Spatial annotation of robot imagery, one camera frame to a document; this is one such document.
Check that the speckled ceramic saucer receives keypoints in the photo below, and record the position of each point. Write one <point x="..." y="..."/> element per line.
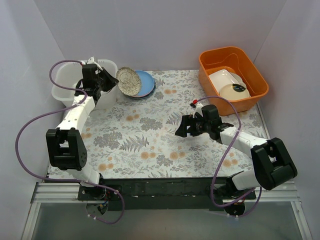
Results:
<point x="129" y="82"/>

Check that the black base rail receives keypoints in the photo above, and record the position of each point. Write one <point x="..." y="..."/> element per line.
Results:
<point x="151" y="193"/>

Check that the pink plate under blue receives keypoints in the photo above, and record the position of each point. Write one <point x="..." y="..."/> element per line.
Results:
<point x="145" y="96"/>

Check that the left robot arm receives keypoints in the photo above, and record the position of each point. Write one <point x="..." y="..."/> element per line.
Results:
<point x="65" y="145"/>

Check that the floral table mat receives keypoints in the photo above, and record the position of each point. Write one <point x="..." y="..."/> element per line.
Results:
<point x="136" y="138"/>

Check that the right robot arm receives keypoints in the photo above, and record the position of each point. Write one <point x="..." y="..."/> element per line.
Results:
<point x="272" y="163"/>

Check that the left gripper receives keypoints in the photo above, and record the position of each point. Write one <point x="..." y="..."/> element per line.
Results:
<point x="102" y="81"/>

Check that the blue round plate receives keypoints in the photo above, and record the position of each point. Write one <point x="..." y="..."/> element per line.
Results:
<point x="147" y="83"/>

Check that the cream plate with black mark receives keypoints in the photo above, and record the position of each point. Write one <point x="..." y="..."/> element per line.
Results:
<point x="234" y="92"/>

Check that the white rectangular dish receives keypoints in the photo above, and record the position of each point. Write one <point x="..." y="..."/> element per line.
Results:
<point x="223" y="77"/>

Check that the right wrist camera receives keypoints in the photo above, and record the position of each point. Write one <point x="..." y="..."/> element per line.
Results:
<point x="197" y="107"/>

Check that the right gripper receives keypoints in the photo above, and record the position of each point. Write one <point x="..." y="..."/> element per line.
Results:
<point x="191" y="125"/>

